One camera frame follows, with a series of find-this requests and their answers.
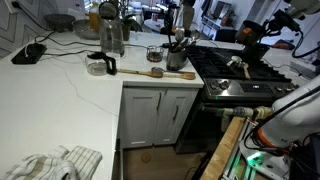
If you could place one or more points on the tall glass pitcher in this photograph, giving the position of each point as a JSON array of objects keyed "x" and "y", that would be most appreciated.
[{"x": 111, "y": 33}]

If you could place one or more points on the wooden spoon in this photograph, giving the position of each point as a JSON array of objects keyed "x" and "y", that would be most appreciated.
[
  {"x": 190, "y": 76},
  {"x": 140, "y": 72}
]

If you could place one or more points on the metal mixing bowl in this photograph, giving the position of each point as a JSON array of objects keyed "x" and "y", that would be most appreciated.
[{"x": 83, "y": 30}]

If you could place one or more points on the metal ladle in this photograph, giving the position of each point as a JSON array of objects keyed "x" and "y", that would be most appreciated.
[{"x": 186, "y": 38}]

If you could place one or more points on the orange bottle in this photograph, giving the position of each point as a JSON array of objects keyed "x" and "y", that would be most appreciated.
[{"x": 94, "y": 18}]

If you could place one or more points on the black slotted spoon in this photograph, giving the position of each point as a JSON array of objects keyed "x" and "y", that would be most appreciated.
[{"x": 170, "y": 23}]

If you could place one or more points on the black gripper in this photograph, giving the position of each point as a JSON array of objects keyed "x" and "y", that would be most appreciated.
[{"x": 286, "y": 21}]

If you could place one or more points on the white rice spoon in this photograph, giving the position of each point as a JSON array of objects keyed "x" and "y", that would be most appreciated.
[{"x": 236, "y": 58}]

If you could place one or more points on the silver stove knob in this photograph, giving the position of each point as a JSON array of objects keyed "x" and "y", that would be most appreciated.
[
  {"x": 287, "y": 88},
  {"x": 279, "y": 89},
  {"x": 214, "y": 85},
  {"x": 225, "y": 84}
]

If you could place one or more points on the wooden plank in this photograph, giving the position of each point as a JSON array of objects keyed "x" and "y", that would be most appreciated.
[{"x": 223, "y": 150}]

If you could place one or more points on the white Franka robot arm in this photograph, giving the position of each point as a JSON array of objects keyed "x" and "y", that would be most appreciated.
[{"x": 293, "y": 116}]

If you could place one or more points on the steel utensil holder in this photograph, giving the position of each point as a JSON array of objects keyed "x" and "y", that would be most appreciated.
[{"x": 176, "y": 60}]

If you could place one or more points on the black equipment box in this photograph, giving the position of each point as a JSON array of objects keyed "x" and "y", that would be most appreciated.
[{"x": 306, "y": 160}]

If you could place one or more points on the steel gas stove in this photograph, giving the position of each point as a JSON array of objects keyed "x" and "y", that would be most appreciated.
[{"x": 213, "y": 63}]

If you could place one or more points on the wooden spatula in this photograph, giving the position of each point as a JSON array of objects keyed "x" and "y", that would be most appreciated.
[{"x": 246, "y": 70}]

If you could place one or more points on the striped dish towel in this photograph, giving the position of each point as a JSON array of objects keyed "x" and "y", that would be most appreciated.
[{"x": 56, "y": 165}]

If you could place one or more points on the picture frame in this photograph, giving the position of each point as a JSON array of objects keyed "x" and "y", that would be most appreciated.
[{"x": 222, "y": 9}]

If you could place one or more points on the dark stone bowl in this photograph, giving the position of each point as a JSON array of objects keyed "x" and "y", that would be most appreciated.
[{"x": 60, "y": 21}]

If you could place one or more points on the black power box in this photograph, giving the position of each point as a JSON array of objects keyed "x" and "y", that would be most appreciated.
[{"x": 29, "y": 53}]

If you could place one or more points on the small glass jar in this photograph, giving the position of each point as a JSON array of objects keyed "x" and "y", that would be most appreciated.
[{"x": 155, "y": 55}]

